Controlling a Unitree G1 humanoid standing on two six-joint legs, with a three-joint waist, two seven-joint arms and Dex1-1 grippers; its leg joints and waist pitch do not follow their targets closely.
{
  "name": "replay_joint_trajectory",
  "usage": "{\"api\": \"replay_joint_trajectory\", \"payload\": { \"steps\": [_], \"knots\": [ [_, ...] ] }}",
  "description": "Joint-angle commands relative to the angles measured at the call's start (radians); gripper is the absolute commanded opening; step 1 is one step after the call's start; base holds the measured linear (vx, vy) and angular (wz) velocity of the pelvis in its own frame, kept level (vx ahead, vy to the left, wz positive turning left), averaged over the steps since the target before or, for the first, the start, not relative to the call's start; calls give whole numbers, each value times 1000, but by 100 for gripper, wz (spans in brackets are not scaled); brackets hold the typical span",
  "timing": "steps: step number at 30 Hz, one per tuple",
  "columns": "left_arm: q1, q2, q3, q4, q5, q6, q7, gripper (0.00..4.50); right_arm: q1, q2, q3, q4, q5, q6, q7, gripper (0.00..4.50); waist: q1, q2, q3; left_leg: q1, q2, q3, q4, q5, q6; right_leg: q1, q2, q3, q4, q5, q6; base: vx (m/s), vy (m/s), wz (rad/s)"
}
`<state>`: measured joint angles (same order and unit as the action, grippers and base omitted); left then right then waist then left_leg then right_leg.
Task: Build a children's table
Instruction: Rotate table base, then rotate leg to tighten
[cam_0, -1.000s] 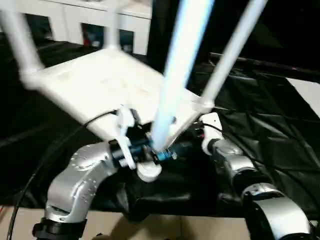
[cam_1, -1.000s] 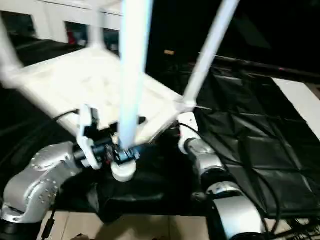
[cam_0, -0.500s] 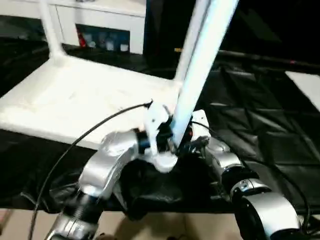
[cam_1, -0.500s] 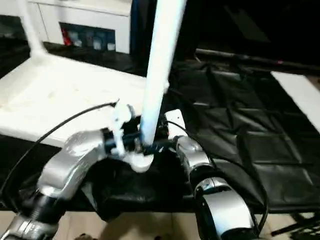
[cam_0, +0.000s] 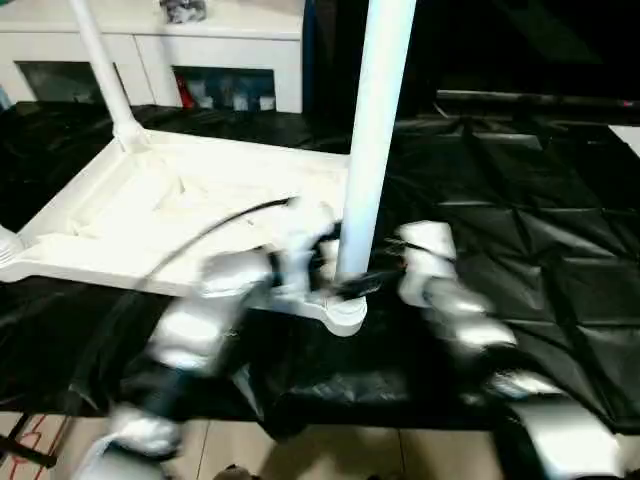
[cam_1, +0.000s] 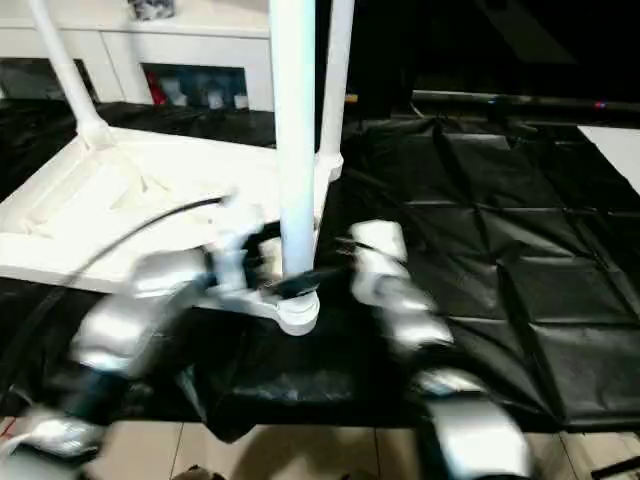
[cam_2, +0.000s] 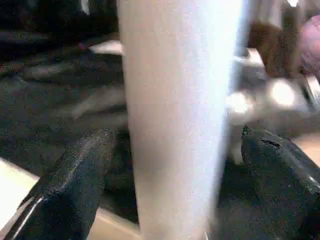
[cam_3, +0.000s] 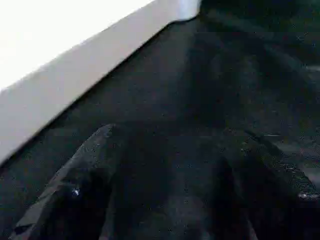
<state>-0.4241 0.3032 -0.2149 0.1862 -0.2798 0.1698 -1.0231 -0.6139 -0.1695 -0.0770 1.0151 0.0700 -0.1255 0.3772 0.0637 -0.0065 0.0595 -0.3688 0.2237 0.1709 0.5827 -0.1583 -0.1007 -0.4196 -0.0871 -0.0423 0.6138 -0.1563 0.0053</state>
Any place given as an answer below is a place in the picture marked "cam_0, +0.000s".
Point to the white plastic table top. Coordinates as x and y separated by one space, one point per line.
125 225

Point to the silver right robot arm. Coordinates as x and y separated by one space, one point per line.
560 425

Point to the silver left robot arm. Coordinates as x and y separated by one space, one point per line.
190 330

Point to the black mat cloth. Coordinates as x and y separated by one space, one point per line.
500 225

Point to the white cup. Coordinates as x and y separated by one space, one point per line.
266 102
206 99
240 101

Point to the red carton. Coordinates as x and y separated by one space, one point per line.
184 92

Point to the dark rounded robot foot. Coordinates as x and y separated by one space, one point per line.
235 472

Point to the white sideboard cabinet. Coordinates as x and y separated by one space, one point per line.
225 50

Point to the white flat board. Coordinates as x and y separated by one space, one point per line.
627 137

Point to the black tripod leg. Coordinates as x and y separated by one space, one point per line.
25 450

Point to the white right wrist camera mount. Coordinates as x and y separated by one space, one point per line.
430 240

